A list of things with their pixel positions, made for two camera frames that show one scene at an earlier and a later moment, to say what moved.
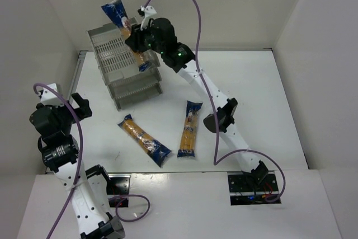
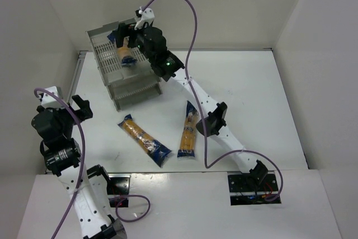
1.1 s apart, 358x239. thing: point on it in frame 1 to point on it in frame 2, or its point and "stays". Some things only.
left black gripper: [79, 107] stays
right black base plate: [243, 191] stays
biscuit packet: [115, 10] to [125, 55]
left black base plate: [118, 184] stays
